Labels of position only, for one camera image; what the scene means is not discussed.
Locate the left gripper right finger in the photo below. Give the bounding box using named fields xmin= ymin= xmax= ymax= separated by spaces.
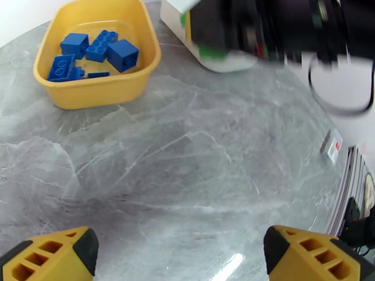
xmin=263 ymin=225 xmax=375 ymax=281

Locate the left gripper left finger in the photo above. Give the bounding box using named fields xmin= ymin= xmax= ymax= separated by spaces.
xmin=0 ymin=226 xmax=100 ymax=281

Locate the green lego brick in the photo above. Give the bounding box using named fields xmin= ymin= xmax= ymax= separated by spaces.
xmin=180 ymin=12 xmax=229 ymax=60

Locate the long blue lego brick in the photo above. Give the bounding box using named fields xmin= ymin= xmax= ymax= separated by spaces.
xmin=85 ymin=30 xmax=119 ymax=63

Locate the white plastic container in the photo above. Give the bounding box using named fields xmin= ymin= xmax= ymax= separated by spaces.
xmin=159 ymin=0 xmax=258 ymax=74

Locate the beige work glove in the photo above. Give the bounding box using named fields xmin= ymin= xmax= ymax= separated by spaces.
xmin=364 ymin=171 xmax=375 ymax=215

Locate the barcode label sticker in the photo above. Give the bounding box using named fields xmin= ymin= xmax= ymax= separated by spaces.
xmin=320 ymin=128 xmax=344 ymax=166

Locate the yellow plastic container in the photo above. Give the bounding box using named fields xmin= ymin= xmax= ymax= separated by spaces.
xmin=32 ymin=0 xmax=162 ymax=111

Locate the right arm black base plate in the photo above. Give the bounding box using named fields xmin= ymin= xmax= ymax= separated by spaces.
xmin=339 ymin=197 xmax=375 ymax=250

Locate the aluminium mounting rail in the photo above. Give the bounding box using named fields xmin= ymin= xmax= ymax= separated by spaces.
xmin=325 ymin=145 xmax=368 ymax=238

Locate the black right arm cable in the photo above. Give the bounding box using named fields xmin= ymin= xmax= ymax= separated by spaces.
xmin=308 ymin=44 xmax=375 ymax=116

